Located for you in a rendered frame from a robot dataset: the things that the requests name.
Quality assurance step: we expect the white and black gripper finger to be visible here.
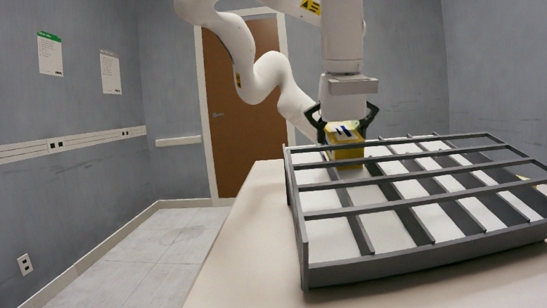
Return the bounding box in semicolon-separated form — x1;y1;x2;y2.
304;101;328;145
357;101;379;140

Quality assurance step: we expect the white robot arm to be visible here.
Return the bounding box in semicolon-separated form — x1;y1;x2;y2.
174;0;378;144

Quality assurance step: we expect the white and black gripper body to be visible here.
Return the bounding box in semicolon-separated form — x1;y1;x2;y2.
318;71;366;122

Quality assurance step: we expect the dark grey front bar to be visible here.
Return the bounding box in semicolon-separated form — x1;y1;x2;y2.
309;218;547;288

